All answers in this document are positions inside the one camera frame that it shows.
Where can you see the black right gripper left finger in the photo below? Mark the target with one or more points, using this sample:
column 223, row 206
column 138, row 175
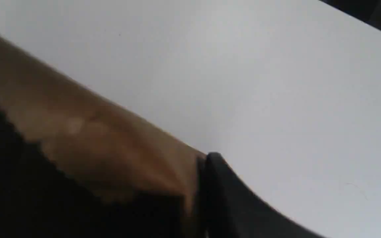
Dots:
column 38, row 201

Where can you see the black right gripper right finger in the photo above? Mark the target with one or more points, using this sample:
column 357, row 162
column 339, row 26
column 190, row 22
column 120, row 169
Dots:
column 231, row 210

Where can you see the brown paper bag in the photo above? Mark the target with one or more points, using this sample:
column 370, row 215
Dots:
column 107, row 150

